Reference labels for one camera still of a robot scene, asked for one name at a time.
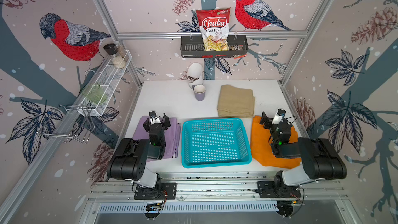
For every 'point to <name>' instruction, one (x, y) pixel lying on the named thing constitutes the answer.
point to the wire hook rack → (69, 121)
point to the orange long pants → (261, 150)
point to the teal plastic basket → (215, 142)
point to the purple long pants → (173, 137)
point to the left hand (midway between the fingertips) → (159, 112)
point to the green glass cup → (95, 93)
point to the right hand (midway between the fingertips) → (270, 112)
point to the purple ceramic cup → (199, 93)
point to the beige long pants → (236, 102)
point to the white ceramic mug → (195, 73)
